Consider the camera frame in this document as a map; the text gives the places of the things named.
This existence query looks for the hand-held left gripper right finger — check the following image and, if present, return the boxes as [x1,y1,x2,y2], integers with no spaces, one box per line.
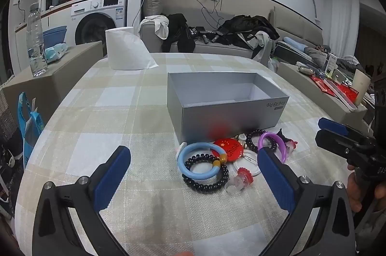
[257,147,356,256]

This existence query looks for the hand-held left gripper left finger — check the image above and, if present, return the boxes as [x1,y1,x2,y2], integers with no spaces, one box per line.
[32,145,131,256]

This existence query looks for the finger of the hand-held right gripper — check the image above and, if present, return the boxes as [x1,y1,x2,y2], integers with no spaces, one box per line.
[315,129,376,168]
[318,118,375,145]

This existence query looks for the clear toy ring red top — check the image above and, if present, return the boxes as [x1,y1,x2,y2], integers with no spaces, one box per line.
[225,168,254,195]

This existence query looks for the purple bracelet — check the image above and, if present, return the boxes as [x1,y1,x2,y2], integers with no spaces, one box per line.
[258,131,287,164]

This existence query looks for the black cat-ear hair clip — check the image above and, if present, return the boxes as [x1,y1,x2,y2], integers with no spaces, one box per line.
[276,128,294,143]

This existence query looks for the light blue bracelet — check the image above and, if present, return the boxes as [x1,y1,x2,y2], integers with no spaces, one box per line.
[176,142,228,179]

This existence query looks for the grey cardboard box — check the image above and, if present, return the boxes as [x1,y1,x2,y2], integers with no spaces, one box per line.
[167,72,290,144]

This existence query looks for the person's right hand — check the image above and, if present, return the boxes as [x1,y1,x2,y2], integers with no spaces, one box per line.
[346,164,386,213]

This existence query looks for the pink white case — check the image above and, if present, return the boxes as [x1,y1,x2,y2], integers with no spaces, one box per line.
[324,79,358,112]

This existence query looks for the white round badge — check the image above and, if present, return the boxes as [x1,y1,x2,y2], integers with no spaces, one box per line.
[232,153,262,176]

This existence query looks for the red packets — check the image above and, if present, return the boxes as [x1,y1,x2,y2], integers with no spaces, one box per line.
[312,76,367,106]

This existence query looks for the small white device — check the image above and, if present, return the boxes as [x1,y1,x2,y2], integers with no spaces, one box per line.
[332,69,347,84]

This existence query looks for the cream cylinder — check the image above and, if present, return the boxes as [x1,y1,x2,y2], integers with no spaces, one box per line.
[352,69,371,107]

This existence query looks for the beige low bench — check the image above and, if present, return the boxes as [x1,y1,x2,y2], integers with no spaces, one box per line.
[277,63,368,124]

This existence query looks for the red round badge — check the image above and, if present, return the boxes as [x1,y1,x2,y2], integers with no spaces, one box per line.
[211,138,247,162]

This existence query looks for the white printed carton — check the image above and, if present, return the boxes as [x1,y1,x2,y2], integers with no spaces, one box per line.
[326,53,339,75]

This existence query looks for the grey glasses case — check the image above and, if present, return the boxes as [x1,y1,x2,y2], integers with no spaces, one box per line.
[297,62,317,75]

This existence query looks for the checked tablecloth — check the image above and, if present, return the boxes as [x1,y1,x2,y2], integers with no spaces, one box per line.
[15,52,356,256]

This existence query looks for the grey bed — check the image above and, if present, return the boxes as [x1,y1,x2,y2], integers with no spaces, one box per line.
[273,39,362,72]

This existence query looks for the black sneaker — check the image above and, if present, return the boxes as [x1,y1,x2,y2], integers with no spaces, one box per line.
[0,144,19,214]

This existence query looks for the blue shopping bag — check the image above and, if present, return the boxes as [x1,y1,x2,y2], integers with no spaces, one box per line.
[16,92,46,166]

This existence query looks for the white curtain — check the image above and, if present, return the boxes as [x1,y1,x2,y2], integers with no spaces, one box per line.
[330,0,359,59]

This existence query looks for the grey white jacket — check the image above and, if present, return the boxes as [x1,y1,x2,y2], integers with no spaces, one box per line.
[252,30,273,60]

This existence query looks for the beige side cabinet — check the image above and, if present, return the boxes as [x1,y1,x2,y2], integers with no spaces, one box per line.
[1,40,104,124]

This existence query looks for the wicker basket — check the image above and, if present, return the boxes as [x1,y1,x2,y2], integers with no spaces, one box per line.
[0,87,19,139]

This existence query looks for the black jacket pile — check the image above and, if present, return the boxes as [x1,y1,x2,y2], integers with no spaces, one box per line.
[215,14,281,50]

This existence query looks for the white toilet paper roll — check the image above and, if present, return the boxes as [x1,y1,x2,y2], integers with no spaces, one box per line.
[105,27,159,71]

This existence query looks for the beige sofa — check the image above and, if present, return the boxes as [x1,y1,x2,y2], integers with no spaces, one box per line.
[139,13,273,63]

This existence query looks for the wet wipes pack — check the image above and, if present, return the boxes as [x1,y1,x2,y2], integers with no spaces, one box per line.
[45,43,69,63]

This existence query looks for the stacked blue basins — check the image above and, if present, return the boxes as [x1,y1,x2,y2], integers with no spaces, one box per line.
[43,26,68,47]

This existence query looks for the clear plastic water bottle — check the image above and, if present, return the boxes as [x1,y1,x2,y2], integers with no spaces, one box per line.
[27,2,49,77]

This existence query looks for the black garment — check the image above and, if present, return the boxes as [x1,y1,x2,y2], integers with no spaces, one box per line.
[161,14,196,54]

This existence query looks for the white garment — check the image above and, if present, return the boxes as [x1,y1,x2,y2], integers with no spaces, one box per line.
[139,14,170,40]

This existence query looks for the white washing machine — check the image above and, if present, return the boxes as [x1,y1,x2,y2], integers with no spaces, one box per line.
[71,0,127,51]

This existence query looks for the black beaded bracelet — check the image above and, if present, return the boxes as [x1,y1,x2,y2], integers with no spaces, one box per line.
[244,129,273,154]

